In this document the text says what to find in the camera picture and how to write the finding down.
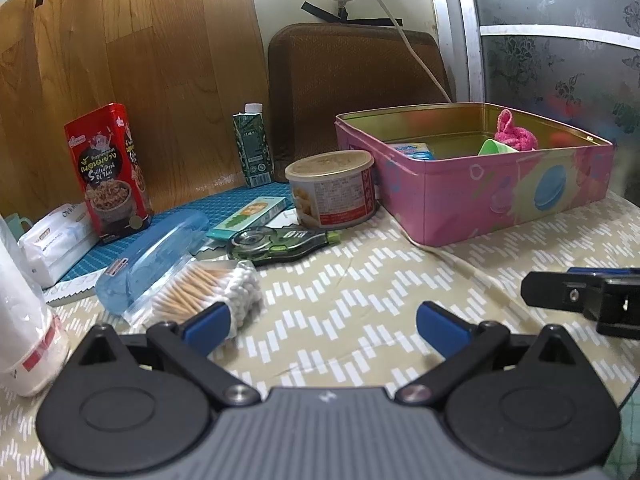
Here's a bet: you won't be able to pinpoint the correction tape dispenser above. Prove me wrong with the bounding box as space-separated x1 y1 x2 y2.
225 227 342 267

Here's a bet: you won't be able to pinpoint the white power cable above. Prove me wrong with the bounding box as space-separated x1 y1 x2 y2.
345 0 452 104

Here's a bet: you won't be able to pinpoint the wooden panel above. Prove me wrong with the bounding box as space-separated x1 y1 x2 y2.
0 0 267 242

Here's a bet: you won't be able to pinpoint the white and green box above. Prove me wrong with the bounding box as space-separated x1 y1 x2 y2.
205 195 294 241

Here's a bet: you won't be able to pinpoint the white wet wipes pack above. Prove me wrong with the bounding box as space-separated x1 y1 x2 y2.
18 203 99 289

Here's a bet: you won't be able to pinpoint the white framed glass door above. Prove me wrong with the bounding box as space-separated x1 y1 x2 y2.
434 0 640 202

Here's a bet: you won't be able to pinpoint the beige chevron tablecloth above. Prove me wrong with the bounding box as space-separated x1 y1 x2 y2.
0 194 640 480

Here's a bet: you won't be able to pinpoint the blue cutting mat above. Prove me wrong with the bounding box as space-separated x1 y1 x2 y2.
44 182 297 292

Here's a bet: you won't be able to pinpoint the pink tin box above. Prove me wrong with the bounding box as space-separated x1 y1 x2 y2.
334 101 615 249

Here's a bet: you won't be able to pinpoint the bag of cotton swabs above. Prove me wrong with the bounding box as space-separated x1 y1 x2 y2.
122 258 265 342

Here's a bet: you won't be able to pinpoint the black tape strip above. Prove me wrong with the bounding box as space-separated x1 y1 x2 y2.
301 2 347 22
344 17 404 29

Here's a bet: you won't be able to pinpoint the blue and white tissue pack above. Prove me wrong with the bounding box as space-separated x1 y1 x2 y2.
389 142 434 161

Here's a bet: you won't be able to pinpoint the blue plastic case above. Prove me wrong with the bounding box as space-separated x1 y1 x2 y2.
94 209 210 317

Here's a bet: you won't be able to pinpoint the light teal cup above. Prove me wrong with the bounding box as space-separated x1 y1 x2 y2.
3 212 34 242

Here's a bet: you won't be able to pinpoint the red snack box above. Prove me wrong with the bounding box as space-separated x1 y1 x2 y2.
63 102 155 245

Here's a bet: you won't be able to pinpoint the green drink carton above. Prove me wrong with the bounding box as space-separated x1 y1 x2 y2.
232 102 275 190

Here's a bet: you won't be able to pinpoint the white cylinder in plastic bag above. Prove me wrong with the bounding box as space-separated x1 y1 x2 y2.
0 214 72 399

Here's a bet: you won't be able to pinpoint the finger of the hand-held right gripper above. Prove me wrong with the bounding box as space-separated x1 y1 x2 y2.
520 267 640 339

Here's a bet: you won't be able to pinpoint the pink knitted cloth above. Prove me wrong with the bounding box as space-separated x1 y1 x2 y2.
494 108 539 152

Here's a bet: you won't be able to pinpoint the round can with beige lid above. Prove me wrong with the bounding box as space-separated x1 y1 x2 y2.
284 150 376 231

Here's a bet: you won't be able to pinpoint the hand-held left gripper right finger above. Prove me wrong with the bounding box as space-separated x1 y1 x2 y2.
394 301 589 407

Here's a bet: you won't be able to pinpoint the white scalloped paper strip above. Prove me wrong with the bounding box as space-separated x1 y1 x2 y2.
44 272 104 309

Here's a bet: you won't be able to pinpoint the light green cloth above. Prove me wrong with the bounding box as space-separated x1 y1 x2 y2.
477 138 519 159

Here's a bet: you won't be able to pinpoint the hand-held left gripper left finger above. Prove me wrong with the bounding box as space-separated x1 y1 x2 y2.
67 301 263 408

